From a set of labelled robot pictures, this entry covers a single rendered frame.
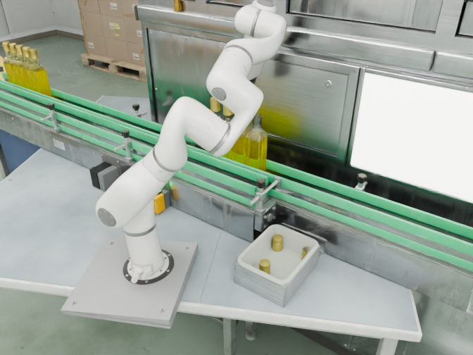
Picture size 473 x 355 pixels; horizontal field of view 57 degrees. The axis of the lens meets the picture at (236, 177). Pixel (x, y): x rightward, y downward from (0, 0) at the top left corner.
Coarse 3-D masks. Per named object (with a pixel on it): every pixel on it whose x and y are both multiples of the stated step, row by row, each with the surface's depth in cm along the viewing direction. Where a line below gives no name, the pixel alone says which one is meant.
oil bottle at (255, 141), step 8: (248, 136) 143; (256, 136) 141; (264, 136) 143; (248, 144) 144; (256, 144) 142; (264, 144) 145; (248, 152) 146; (256, 152) 144; (264, 152) 147; (248, 160) 147; (256, 160) 145; (264, 160) 148; (264, 168) 150
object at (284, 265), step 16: (256, 240) 133; (288, 240) 139; (304, 240) 135; (240, 256) 127; (256, 256) 135; (272, 256) 138; (288, 256) 138; (256, 272) 122; (272, 272) 132; (288, 272) 132
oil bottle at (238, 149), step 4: (248, 128) 146; (244, 132) 144; (240, 136) 145; (244, 136) 144; (236, 140) 147; (240, 140) 146; (244, 140) 145; (236, 144) 148; (240, 144) 147; (244, 144) 146; (232, 148) 149; (236, 148) 148; (240, 148) 147; (244, 148) 147; (232, 152) 150; (236, 152) 149; (240, 152) 148; (244, 152) 148; (232, 156) 151; (236, 156) 150; (240, 156) 149; (244, 156) 148; (236, 160) 151; (240, 160) 150; (244, 160) 149
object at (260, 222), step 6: (264, 204) 142; (270, 204) 142; (276, 204) 144; (270, 210) 142; (258, 216) 138; (264, 216) 139; (270, 216) 142; (258, 222) 139; (264, 222) 140; (270, 222) 145; (258, 228) 141; (264, 228) 142
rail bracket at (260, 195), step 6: (258, 180) 131; (264, 180) 131; (276, 180) 141; (258, 186) 132; (264, 186) 131; (270, 186) 138; (258, 192) 133; (264, 192) 133; (258, 198) 133; (264, 198) 134; (252, 204) 130; (258, 204) 136; (258, 210) 136; (264, 210) 137
